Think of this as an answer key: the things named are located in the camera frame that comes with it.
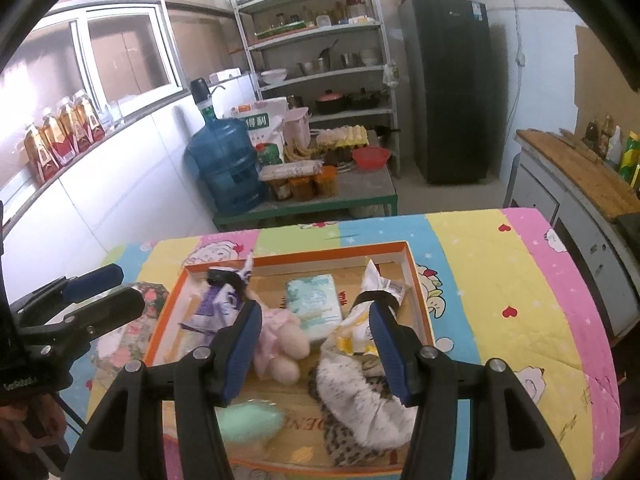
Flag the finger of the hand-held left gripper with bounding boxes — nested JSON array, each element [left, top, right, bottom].
[[30, 287, 146, 356], [10, 263, 125, 328]]

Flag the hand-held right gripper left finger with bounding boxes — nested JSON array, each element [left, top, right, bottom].
[[74, 301, 264, 480]]

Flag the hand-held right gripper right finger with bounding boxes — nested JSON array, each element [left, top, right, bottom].
[[367, 302, 576, 480]]

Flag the pink dress plush doll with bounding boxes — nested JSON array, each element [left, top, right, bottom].
[[252, 300, 308, 386]]

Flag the purple dress plush doll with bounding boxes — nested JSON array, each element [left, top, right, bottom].
[[179, 280, 246, 340]]

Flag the plastic packet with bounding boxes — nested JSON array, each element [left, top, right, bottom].
[[325, 259, 412, 361]]

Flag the white floral cloth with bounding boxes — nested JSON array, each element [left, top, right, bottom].
[[307, 345, 418, 451]]

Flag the mint green soft packet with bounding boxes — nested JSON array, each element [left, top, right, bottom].
[[214, 399, 287, 447]]

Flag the golden cardboard box tray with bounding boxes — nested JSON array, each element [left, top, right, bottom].
[[142, 241, 435, 473]]

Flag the small pocket tissue pack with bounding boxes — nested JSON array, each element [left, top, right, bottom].
[[284, 275, 345, 345]]

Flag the leopard print cloth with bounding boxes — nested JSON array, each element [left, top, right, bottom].
[[322, 425, 396, 468]]

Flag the floral tissue pack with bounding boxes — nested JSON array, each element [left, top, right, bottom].
[[97, 282, 171, 376]]

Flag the colourful cartoon tablecloth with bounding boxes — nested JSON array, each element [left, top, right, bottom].
[[85, 207, 621, 480]]

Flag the low green table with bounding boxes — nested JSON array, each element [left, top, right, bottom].
[[212, 130, 399, 233]]

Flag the blue water jug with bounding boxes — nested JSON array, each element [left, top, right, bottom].
[[185, 110, 266, 216]]

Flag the long noodle packet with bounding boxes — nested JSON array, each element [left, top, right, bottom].
[[259, 160, 326, 182]]

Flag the red plastic basin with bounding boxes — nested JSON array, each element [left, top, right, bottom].
[[352, 147, 390, 170]]

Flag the banana bunch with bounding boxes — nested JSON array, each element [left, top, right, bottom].
[[285, 142, 321, 162]]

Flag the black water pump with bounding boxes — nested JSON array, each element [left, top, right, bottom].
[[190, 77, 226, 113]]

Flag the egg cartons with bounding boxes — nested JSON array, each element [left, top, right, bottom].
[[317, 126, 368, 148]]

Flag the white printed sack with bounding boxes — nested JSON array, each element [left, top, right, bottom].
[[230, 100, 288, 158]]

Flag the aluminium sliding window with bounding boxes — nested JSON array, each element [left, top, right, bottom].
[[0, 0, 236, 171]]

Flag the pink white plastic container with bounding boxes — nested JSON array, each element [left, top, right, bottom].
[[282, 107, 312, 147]]

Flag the wooden chopping board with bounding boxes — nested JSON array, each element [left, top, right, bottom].
[[515, 129, 640, 223]]

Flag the black wok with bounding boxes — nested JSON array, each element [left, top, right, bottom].
[[347, 87, 391, 111]]

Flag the dark refrigerator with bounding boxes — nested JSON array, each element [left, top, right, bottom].
[[398, 0, 493, 186]]

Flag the red cooking pot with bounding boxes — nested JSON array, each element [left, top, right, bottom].
[[315, 89, 347, 115]]

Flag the black induction cooker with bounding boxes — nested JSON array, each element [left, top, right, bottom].
[[616, 212, 640, 241]]

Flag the kitchen knife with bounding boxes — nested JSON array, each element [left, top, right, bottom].
[[559, 129, 603, 163]]

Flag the steel bowl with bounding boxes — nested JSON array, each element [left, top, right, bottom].
[[297, 57, 331, 76]]

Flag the white condiment bottle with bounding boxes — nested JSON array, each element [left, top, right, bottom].
[[606, 125, 623, 166]]

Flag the green tray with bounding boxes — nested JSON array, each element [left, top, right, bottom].
[[254, 22, 308, 40]]

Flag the cardboard wall sheet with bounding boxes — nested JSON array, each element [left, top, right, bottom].
[[574, 25, 640, 133]]

